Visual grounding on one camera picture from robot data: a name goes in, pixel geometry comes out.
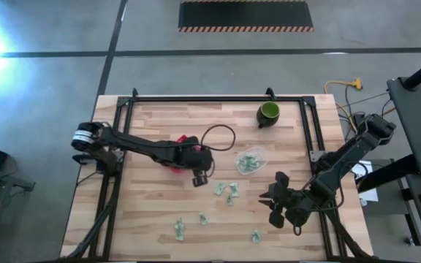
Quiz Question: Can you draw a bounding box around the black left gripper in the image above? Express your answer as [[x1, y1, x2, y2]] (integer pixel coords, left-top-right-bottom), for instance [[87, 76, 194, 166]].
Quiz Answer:
[[175, 137, 214, 188]]

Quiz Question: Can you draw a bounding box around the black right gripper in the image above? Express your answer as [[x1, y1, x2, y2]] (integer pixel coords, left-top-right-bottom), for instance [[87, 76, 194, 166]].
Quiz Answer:
[[259, 171, 308, 229]]

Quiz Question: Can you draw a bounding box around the red plastic mesh basket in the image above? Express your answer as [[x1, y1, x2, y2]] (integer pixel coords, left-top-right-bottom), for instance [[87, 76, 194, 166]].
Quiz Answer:
[[166, 134, 202, 174]]

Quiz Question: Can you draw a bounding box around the clear plastic bag of candies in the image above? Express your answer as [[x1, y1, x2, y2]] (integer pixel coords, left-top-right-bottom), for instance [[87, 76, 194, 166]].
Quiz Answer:
[[234, 145, 269, 175]]

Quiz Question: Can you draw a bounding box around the dark mug green inside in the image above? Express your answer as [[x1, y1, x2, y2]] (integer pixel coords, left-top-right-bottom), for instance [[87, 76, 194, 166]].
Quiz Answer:
[[256, 101, 281, 129]]

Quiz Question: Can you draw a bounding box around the white paper sheet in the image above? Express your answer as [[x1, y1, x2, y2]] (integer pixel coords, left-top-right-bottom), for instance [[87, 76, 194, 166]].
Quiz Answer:
[[351, 159, 379, 204]]

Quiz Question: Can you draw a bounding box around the black power adapter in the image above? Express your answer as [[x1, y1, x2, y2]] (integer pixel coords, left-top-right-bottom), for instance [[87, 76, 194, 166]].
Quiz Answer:
[[352, 112, 367, 129]]

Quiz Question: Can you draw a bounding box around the grey desk top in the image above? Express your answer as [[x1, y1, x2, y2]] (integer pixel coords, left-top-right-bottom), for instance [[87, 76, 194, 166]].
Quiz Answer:
[[386, 75, 421, 176]]

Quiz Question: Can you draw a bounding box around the black striped floor mat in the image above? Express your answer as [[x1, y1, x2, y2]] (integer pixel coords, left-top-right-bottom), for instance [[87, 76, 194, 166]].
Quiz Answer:
[[178, 0, 314, 33]]

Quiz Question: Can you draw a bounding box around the grey metal stand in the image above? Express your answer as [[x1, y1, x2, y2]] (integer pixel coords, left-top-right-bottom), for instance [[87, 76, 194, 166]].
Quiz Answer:
[[0, 160, 36, 263]]

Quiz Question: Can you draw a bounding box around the black aluminium table frame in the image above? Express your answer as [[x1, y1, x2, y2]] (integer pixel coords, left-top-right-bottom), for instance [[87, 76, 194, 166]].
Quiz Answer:
[[62, 87, 374, 263]]

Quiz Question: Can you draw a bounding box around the yellow extension cord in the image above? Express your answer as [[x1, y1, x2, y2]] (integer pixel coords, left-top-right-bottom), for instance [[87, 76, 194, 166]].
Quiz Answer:
[[323, 77, 363, 132]]

